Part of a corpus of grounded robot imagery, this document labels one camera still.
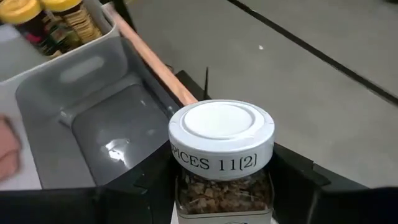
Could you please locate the white-lid glass spice jar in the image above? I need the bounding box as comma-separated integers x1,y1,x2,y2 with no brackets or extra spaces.
167,98,276,224

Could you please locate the yellow-lid chili spice jar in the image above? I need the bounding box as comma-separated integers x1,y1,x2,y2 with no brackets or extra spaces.
0,0,68,59

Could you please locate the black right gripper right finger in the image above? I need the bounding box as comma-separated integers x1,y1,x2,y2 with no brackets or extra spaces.
269,142,398,224

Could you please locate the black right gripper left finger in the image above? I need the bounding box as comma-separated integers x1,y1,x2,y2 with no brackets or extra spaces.
0,146,177,224

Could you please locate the white translucent table sheet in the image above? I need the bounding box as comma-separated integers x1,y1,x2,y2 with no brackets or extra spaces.
0,74,43,191

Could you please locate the grey plastic bin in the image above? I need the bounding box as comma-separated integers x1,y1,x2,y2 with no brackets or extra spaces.
14,36,185,190

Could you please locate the yellow-lid beige-label spice jar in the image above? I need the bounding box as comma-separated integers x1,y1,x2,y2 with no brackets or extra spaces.
40,0,103,45

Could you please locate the pink folded cloth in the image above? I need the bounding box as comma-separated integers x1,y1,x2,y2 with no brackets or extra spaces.
0,114,23,183

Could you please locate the white plastic bin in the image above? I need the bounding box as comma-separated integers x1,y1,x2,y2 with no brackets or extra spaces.
0,0,121,82

